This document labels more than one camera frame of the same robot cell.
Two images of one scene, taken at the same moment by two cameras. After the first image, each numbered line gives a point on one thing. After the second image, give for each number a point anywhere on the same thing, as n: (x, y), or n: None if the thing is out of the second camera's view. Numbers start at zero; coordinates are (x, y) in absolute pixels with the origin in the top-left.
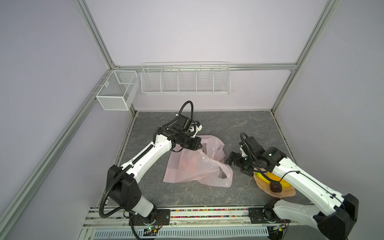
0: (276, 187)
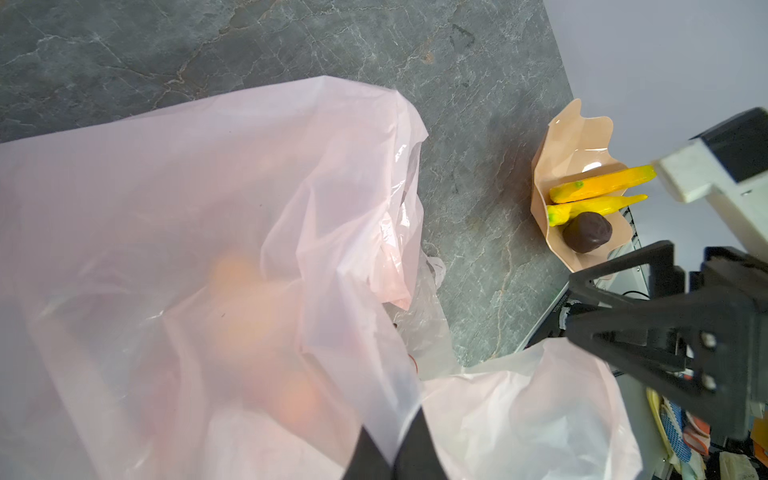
0: (587, 231)
